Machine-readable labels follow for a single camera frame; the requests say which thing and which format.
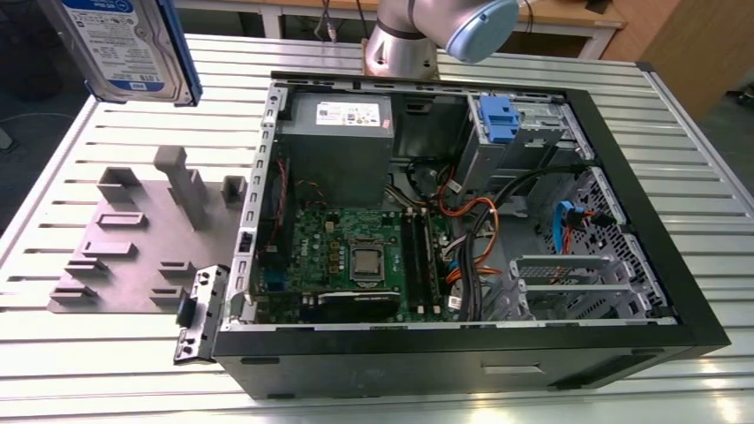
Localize blue drive latch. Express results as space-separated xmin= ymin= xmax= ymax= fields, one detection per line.
xmin=478 ymin=95 xmax=525 ymax=146

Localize green Dell motherboard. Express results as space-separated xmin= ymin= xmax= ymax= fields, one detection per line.
xmin=250 ymin=207 xmax=468 ymax=326

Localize silver drive cage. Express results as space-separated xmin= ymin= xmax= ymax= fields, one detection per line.
xmin=458 ymin=91 xmax=596 ymax=198

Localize grey parts rack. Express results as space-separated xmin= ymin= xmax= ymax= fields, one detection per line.
xmin=46 ymin=143 xmax=249 ymax=314

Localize black cable bundle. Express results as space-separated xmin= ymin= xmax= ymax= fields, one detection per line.
xmin=457 ymin=162 xmax=594 ymax=322

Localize silver CPU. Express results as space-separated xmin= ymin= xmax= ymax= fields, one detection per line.
xmin=353 ymin=247 xmax=385 ymax=276

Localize wooden desk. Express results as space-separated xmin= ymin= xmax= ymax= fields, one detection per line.
xmin=235 ymin=0 xmax=628 ymax=58

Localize yellow and black wire bundle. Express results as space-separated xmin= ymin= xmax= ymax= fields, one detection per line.
xmin=386 ymin=183 xmax=432 ymax=211

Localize hard disk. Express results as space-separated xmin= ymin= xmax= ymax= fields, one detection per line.
xmin=46 ymin=0 xmax=206 ymax=109

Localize wooden cabinet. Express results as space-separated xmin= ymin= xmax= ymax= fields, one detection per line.
xmin=606 ymin=0 xmax=754 ymax=120

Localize grey power supply unit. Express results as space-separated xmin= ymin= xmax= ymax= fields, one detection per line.
xmin=275 ymin=92 xmax=396 ymax=211

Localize silver disk bay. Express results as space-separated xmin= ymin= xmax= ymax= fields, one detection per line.
xmin=506 ymin=254 xmax=678 ymax=326

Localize black RAM slot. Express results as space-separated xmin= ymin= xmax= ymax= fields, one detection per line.
xmin=402 ymin=208 xmax=428 ymax=315
xmin=418 ymin=208 xmax=445 ymax=317

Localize blue data wire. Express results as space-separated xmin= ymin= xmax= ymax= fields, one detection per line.
xmin=553 ymin=200 xmax=597 ymax=257

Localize black graphics card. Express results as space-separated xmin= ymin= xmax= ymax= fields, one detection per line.
xmin=297 ymin=289 xmax=404 ymax=324

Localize black open PC case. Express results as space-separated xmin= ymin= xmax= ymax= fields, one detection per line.
xmin=209 ymin=69 xmax=732 ymax=401

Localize black hanging cable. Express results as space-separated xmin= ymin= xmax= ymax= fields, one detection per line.
xmin=317 ymin=0 xmax=342 ymax=44

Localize orange wire bundle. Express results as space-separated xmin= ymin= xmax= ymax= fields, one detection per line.
xmin=438 ymin=196 xmax=502 ymax=292

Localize CPU socket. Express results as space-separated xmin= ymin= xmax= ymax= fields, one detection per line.
xmin=346 ymin=237 xmax=396 ymax=289

